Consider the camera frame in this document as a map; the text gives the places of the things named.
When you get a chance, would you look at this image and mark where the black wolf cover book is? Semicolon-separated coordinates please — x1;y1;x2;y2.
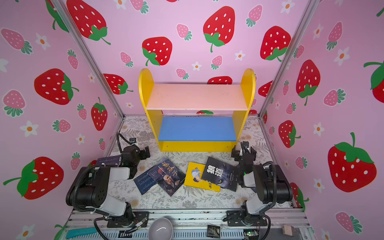
202;157;239;192

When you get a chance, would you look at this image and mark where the navy blue book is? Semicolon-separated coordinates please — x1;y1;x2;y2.
134;169;159;195

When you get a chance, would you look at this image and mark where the dark portrait cover book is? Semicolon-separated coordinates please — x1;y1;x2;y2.
148;158;186;197

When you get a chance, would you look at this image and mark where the yellow cartoon cover book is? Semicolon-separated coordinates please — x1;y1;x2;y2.
184;162;221;192

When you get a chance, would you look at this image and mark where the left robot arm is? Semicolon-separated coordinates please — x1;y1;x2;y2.
66;133;151;227

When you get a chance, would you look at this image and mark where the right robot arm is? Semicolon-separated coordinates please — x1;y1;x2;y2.
224;142;293;226

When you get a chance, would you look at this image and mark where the yellow pink blue bookshelf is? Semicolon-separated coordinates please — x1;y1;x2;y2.
139;69;256;152

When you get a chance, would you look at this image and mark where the green lit circuit board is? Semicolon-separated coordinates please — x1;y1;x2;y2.
243;229;259;240

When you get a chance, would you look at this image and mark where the grey bowl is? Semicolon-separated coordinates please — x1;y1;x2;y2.
148;218;174;240

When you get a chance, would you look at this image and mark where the small black circuit board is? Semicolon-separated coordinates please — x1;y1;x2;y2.
207;225;221;239

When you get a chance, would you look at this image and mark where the small beige box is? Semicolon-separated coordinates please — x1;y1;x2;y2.
282;225;295;237

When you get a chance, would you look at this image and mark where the navy book at left wall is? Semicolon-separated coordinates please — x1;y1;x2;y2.
96;155;121;167

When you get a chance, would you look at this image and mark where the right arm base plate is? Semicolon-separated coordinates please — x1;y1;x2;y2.
223;210;268;227

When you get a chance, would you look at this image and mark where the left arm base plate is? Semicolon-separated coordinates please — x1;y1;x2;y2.
107;211;150;228

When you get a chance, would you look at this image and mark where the teal handled tool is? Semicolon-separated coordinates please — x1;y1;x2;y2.
65;228;98;240

